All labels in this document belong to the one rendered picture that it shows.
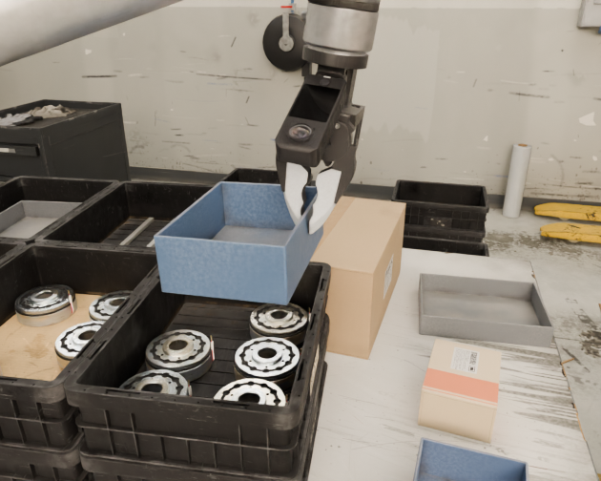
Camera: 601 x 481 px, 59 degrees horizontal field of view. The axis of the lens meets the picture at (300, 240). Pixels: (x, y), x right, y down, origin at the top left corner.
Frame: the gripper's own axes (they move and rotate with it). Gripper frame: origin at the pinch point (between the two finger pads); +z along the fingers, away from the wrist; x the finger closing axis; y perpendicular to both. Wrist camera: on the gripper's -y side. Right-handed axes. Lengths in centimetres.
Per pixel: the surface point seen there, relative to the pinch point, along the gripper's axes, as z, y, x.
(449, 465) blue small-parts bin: 35.5, 5.7, -26.1
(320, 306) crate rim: 18.9, 12.5, -1.5
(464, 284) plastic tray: 36, 65, -28
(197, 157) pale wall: 114, 323, 165
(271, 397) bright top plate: 26.1, -1.9, 0.8
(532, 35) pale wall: -12, 330, -56
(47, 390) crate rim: 23.1, -15.4, 25.9
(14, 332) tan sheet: 36, 5, 50
